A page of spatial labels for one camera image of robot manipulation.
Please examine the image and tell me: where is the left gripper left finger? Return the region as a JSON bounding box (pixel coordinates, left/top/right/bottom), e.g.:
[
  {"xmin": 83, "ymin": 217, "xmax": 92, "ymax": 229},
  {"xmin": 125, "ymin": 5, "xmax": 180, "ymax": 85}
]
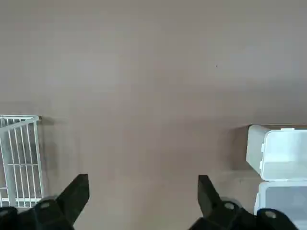
[{"xmin": 0, "ymin": 173, "xmax": 90, "ymax": 230}]

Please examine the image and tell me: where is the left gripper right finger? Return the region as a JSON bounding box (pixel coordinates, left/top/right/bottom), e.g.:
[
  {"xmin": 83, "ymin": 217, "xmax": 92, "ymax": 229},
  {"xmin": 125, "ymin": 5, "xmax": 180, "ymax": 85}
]
[{"xmin": 190, "ymin": 174, "xmax": 300, "ymax": 230}]

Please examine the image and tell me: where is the white plastic preservation box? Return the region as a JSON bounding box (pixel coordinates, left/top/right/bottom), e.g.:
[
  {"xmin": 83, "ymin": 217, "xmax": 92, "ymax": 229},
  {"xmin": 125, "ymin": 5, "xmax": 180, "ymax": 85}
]
[{"xmin": 246, "ymin": 124, "xmax": 307, "ymax": 230}]

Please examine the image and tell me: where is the white wire rack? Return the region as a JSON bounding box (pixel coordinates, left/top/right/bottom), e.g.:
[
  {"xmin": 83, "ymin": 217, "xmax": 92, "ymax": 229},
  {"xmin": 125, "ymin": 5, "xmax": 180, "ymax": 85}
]
[{"xmin": 0, "ymin": 115, "xmax": 45, "ymax": 208}]

